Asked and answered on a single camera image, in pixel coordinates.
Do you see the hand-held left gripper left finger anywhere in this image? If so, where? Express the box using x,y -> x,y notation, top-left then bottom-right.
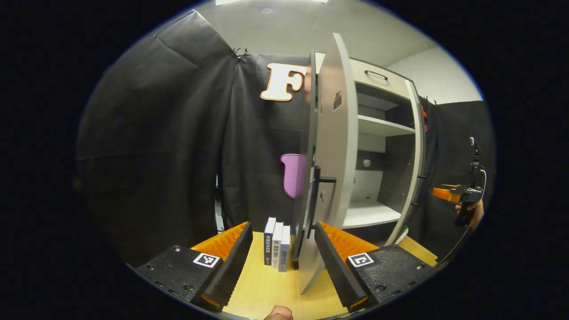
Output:
132,221 -> 254,313

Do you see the white cabinet drawer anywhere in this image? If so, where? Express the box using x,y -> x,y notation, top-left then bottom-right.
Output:
313,52 -> 412,100

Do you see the white cabinet door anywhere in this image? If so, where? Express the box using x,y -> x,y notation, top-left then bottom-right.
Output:
291,33 -> 359,296
385,80 -> 426,247

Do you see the dark blue book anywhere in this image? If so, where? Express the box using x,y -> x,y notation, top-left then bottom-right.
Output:
264,217 -> 277,266

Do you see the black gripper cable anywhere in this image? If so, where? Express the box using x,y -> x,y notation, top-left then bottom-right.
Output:
435,226 -> 472,267

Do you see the pale grey book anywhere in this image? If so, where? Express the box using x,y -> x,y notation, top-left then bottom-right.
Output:
279,224 -> 292,272

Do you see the white and grey cabinet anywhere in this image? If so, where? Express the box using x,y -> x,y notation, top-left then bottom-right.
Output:
311,51 -> 427,247

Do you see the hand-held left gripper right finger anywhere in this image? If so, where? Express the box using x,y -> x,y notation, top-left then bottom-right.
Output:
313,221 -> 439,313

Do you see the white book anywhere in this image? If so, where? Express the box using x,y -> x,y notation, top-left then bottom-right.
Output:
271,221 -> 284,269

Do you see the ceiling light panel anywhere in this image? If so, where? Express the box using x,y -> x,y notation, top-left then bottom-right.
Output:
216,0 -> 329,6

